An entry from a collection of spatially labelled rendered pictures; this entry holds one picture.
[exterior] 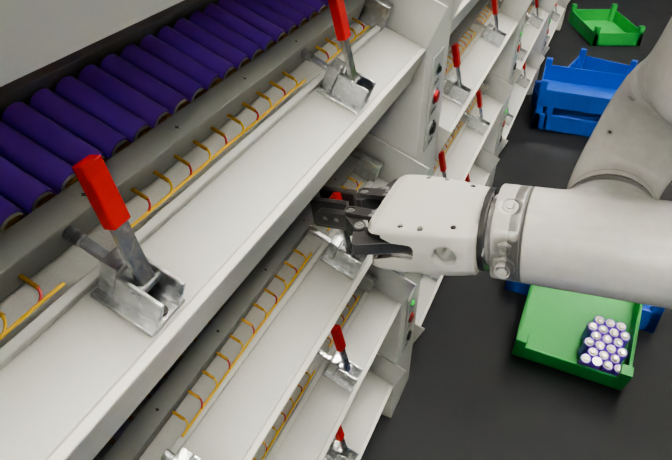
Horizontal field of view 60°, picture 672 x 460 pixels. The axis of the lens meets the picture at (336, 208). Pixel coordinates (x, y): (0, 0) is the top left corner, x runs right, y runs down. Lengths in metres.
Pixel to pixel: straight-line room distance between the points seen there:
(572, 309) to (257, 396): 0.86
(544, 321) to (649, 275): 0.77
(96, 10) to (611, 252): 0.38
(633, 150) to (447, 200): 0.16
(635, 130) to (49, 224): 0.44
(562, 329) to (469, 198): 0.75
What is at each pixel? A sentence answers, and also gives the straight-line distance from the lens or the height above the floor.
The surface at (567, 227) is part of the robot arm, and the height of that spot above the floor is 0.63.
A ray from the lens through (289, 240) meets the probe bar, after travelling 0.59.
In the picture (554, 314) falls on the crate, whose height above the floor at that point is 0.04.
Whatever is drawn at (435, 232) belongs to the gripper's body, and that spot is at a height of 0.60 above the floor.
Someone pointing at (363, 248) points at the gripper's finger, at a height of 0.57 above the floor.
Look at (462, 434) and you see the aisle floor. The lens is 1.09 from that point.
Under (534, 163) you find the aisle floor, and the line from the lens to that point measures 1.79.
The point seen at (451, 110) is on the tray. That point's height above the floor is 0.49.
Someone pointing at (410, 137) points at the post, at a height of 0.57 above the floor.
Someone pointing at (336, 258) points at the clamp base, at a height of 0.50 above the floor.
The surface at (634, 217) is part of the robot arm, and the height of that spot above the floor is 0.64.
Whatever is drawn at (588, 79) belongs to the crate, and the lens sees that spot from 2.11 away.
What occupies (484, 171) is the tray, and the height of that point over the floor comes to 0.10.
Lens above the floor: 0.91
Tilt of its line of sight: 37 degrees down
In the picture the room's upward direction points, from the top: straight up
